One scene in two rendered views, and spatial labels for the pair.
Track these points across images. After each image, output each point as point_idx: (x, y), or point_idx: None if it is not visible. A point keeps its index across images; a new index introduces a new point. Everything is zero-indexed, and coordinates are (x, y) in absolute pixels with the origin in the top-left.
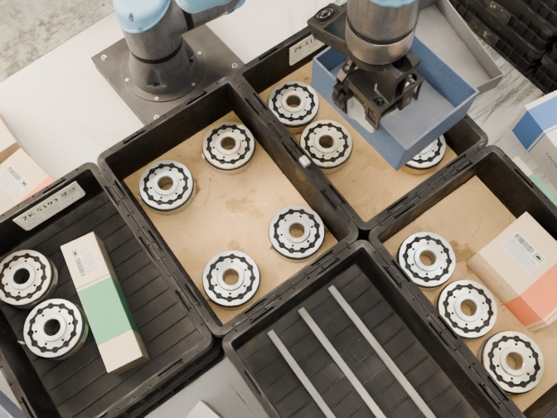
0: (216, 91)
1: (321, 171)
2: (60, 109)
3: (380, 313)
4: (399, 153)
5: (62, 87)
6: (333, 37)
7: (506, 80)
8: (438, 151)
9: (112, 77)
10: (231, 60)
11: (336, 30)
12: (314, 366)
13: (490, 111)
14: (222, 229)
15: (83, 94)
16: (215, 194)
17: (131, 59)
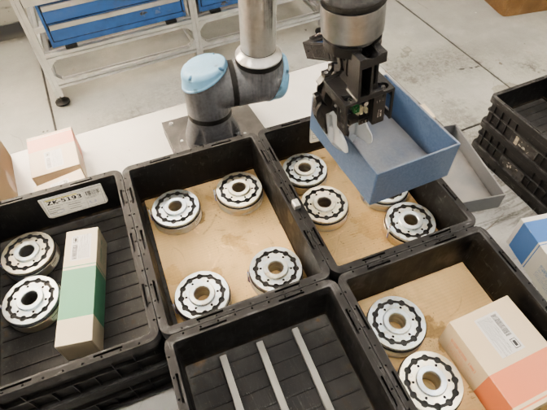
0: (239, 141)
1: (308, 215)
2: (125, 154)
3: (338, 368)
4: (371, 180)
5: (133, 141)
6: (317, 44)
7: (508, 204)
8: (426, 230)
9: (171, 137)
10: None
11: (321, 40)
12: (256, 403)
13: (489, 225)
14: (212, 256)
15: (146, 149)
16: (215, 227)
17: (187, 122)
